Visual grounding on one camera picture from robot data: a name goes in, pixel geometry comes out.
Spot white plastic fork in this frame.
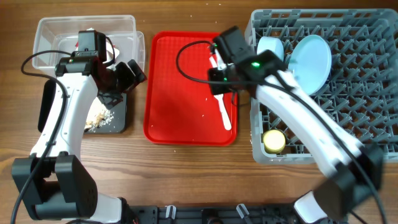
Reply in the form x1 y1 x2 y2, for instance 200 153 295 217
214 94 232 131

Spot clear plastic bin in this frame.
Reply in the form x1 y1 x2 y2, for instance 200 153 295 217
33 15 146 69

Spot rice and food leftovers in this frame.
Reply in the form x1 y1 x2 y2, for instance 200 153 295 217
85 101 114 132

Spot yellow cup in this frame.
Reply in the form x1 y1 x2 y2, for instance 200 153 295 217
262 129 286 154

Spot white plastic spoon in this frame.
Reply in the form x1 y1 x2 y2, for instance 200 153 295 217
209 56 226 70

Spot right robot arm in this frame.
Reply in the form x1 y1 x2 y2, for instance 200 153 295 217
211 26 387 223

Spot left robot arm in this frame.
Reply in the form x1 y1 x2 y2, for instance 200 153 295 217
12 30 146 223

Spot black mounting rail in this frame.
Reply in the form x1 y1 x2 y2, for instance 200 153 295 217
131 204 302 224

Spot black waste tray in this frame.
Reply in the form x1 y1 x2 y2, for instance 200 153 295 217
37 80 128 134

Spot white paper waste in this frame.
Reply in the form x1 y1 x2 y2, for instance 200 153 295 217
76 29 118 67

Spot light blue plate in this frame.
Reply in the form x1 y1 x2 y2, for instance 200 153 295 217
288 35 331 95

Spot blue bowl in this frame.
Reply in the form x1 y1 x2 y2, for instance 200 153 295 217
257 37 284 61

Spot red serving tray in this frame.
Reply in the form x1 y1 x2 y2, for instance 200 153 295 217
144 31 238 146

